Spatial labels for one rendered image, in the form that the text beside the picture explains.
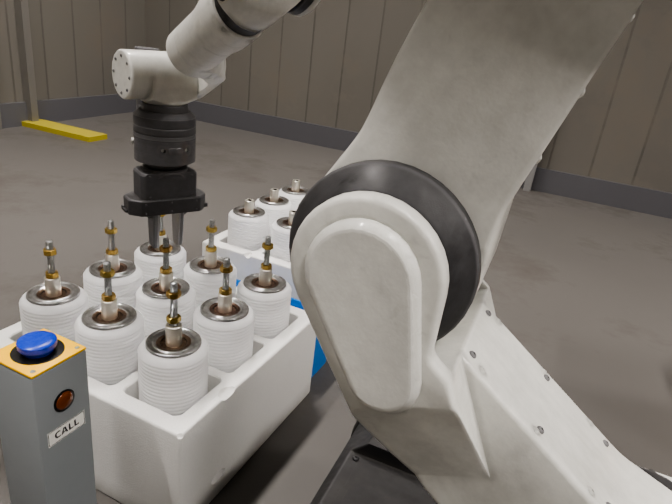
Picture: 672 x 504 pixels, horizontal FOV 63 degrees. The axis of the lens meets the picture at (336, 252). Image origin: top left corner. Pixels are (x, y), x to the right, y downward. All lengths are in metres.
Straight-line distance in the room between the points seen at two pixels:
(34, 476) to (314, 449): 0.46
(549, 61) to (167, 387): 0.62
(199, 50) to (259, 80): 2.79
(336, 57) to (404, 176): 2.92
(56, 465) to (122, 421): 0.12
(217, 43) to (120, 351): 0.45
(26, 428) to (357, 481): 0.38
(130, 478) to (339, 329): 0.56
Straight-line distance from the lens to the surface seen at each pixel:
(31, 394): 0.68
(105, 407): 0.84
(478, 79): 0.36
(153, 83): 0.81
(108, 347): 0.85
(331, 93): 3.29
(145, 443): 0.82
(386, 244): 0.34
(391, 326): 0.36
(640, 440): 1.29
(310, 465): 0.99
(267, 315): 0.95
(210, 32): 0.69
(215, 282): 1.00
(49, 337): 0.69
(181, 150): 0.83
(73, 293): 0.95
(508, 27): 0.36
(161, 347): 0.80
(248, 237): 1.29
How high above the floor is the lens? 0.69
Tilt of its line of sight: 23 degrees down
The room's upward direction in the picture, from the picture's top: 7 degrees clockwise
